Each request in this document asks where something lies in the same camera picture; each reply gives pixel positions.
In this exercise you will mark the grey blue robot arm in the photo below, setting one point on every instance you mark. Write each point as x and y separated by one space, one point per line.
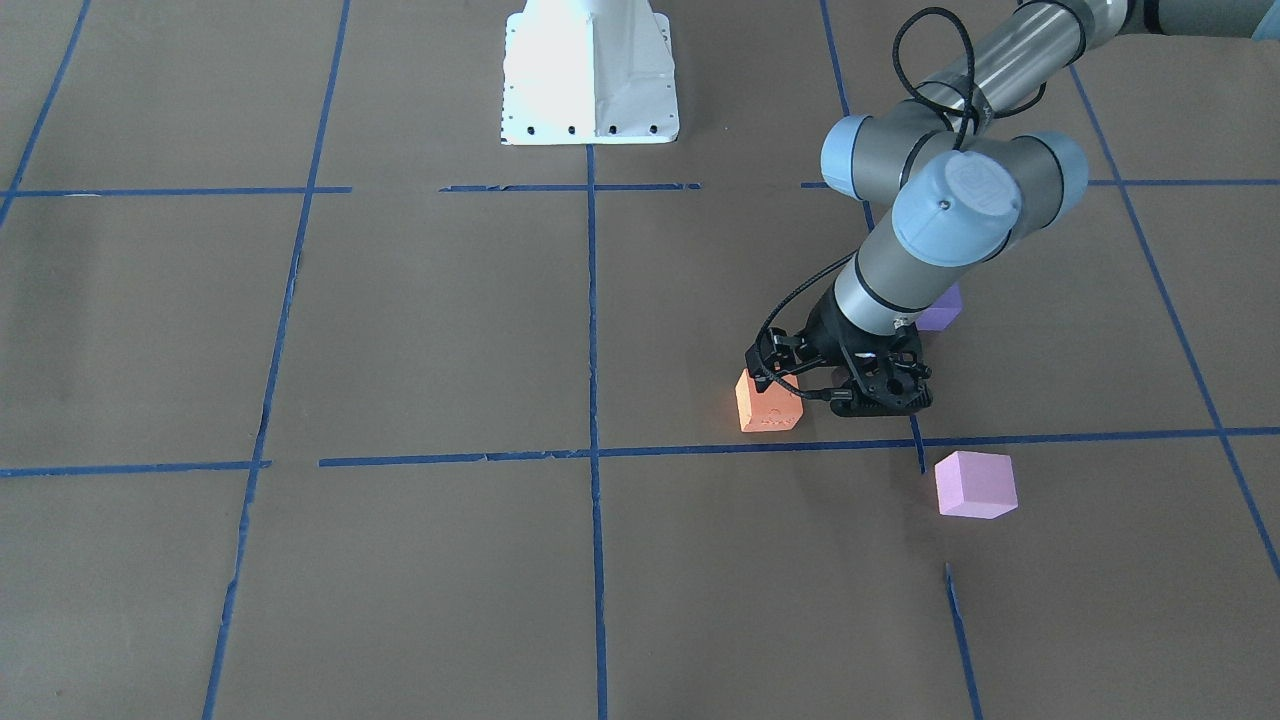
955 198

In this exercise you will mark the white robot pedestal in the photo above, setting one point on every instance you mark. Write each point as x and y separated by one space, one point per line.
588 73

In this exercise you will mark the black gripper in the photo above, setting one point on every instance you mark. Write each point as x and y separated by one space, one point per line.
829 332

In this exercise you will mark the orange foam cube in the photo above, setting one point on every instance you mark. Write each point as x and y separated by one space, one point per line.
773 410

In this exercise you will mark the pink foam cube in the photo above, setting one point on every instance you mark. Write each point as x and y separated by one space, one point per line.
971 484

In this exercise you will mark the purple foam cube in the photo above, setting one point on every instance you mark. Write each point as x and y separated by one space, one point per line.
943 312

